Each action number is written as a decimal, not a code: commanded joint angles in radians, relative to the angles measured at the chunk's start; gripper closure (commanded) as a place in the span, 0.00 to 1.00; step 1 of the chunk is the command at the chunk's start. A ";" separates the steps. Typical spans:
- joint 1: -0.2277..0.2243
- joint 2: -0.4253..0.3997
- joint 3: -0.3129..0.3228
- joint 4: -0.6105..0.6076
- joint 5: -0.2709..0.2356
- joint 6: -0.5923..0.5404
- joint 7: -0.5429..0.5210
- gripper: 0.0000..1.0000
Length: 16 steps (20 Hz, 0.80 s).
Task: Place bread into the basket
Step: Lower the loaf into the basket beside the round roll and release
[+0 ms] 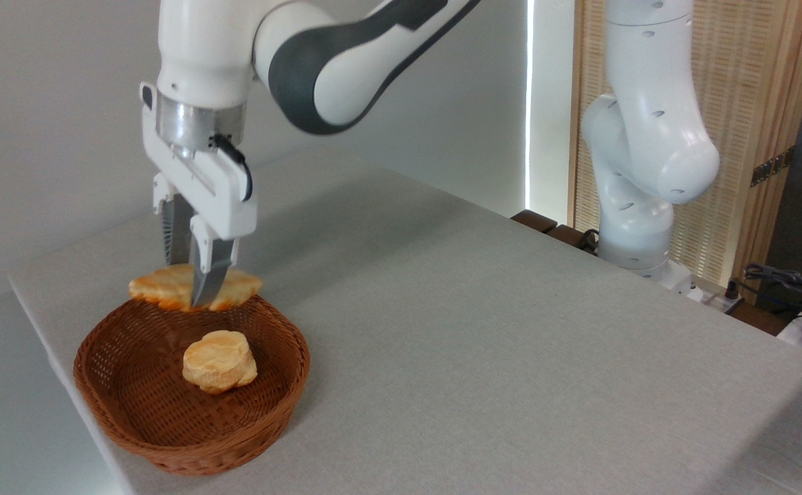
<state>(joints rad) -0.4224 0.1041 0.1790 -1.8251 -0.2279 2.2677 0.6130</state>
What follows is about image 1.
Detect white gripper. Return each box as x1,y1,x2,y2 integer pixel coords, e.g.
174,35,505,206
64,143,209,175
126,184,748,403
140,82,259,308

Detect long golden bread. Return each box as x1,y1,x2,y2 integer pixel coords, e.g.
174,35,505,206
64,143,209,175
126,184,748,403
128,264,264,313

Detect round golden bread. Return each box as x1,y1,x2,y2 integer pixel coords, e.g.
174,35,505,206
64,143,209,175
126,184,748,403
182,330,259,395

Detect brown woven wicker basket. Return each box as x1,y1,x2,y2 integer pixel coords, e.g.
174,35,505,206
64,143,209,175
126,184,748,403
73,294,311,477

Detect grey linen tablecloth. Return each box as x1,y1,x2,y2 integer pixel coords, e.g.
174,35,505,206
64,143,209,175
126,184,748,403
8,151,802,495

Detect white power strip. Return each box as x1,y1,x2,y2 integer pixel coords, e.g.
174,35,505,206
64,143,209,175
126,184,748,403
691,285,742,311

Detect dark metal screen hinge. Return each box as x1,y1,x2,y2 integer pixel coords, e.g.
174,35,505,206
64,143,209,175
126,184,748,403
750,146,795,188

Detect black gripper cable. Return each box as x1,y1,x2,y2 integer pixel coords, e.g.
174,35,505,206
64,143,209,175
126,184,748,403
210,134,254,202

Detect black cable bundle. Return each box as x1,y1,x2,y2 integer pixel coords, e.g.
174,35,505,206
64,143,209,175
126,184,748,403
744,263,802,324

